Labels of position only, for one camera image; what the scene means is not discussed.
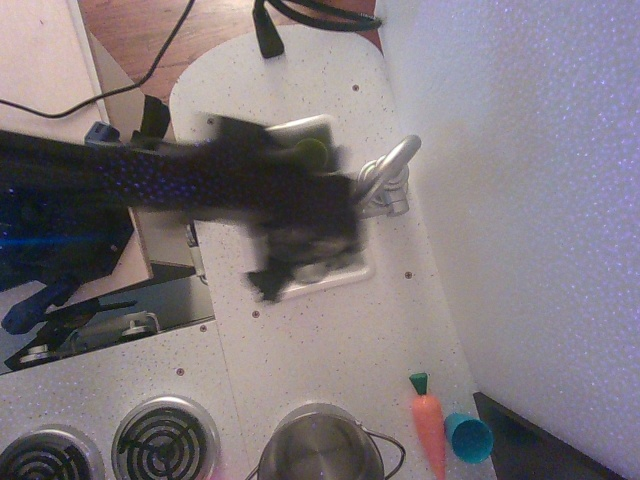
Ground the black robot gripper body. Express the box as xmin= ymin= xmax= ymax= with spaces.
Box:
xmin=256 ymin=175 xmax=361 ymax=276

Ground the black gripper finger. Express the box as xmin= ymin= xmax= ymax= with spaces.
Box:
xmin=246 ymin=270 xmax=292 ymax=303

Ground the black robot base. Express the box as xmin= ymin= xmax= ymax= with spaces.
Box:
xmin=1 ymin=202 xmax=134 ymax=335

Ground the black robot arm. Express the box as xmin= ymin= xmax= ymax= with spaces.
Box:
xmin=1 ymin=118 xmax=360 ymax=293

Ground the silver faucet base with lever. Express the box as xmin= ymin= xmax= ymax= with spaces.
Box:
xmin=354 ymin=161 xmax=409 ymax=219

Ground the green plastic cup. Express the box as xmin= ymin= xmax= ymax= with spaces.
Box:
xmin=294 ymin=138 xmax=328 ymax=171

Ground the grey toy sink basin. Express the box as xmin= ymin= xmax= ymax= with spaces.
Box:
xmin=246 ymin=115 xmax=362 ymax=302

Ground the stainless steel pot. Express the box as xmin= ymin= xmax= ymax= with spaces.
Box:
xmin=247 ymin=402 xmax=406 ymax=480

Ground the black clamp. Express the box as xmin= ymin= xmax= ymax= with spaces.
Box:
xmin=130 ymin=95 xmax=171 ymax=149

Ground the right black stove burner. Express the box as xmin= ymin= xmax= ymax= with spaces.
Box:
xmin=111 ymin=395 xmax=221 ymax=480

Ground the black stove burner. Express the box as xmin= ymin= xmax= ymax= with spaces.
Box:
xmin=111 ymin=395 xmax=221 ymax=480
xmin=1 ymin=425 xmax=105 ymax=480

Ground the orange toy carrot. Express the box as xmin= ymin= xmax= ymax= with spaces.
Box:
xmin=409 ymin=372 xmax=446 ymax=480

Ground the blue clamp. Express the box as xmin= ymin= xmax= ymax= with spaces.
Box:
xmin=84 ymin=121 xmax=120 ymax=145

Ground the teal plastic cup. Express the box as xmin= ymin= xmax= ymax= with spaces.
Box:
xmin=444 ymin=412 xmax=494 ymax=464

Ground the left black stove burner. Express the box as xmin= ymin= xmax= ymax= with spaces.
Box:
xmin=1 ymin=425 xmax=105 ymax=480

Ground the thick black cable bundle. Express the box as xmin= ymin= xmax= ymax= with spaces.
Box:
xmin=252 ymin=0 xmax=385 ymax=60

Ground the thin black cable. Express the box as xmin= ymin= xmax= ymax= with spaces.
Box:
xmin=0 ymin=0 xmax=197 ymax=120

